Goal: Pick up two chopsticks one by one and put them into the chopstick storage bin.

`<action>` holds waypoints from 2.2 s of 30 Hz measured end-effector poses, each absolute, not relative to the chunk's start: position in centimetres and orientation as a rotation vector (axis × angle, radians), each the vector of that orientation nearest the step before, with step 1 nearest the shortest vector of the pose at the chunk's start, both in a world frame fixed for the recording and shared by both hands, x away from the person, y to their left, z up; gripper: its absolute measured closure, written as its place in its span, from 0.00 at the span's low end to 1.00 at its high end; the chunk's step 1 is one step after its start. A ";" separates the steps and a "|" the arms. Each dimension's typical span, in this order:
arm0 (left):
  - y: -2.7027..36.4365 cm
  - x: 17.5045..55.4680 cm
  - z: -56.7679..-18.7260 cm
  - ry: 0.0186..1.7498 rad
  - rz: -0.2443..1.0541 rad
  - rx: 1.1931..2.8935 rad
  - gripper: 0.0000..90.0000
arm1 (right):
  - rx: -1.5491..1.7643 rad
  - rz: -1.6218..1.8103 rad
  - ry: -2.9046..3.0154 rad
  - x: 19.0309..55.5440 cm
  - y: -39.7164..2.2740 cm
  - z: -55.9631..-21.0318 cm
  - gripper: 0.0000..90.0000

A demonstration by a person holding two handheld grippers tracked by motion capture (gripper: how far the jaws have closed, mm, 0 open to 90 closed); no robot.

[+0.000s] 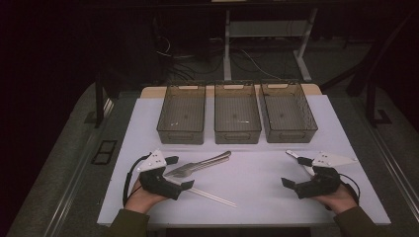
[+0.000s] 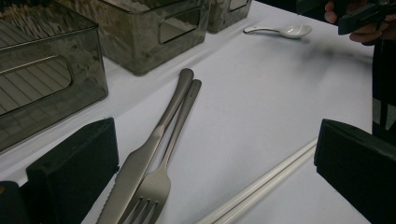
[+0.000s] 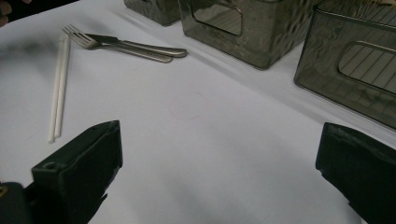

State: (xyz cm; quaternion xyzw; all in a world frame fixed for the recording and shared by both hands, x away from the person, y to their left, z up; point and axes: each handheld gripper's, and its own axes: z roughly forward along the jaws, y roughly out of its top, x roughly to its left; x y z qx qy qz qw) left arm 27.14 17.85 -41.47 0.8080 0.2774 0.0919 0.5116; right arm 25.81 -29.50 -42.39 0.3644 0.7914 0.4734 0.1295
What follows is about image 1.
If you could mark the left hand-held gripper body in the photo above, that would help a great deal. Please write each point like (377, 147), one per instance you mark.
(158, 184)

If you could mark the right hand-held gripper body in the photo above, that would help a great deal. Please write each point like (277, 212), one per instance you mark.
(321, 184)

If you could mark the transparent brown plastic bin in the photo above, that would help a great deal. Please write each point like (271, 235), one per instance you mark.
(287, 112)
(237, 113)
(182, 113)

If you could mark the person's left hand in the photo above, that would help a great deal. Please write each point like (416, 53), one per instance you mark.
(141, 199)

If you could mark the person's right hand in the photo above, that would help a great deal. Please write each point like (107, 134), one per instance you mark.
(342, 200)

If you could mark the white table mat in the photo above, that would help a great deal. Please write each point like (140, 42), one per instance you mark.
(257, 191)

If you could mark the black metal stand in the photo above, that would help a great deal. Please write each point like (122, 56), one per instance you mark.
(371, 105)

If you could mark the black rectangular floor frame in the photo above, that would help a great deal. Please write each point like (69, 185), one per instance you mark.
(99, 157)

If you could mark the white metal desk frame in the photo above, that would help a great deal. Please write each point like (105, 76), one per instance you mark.
(227, 49)

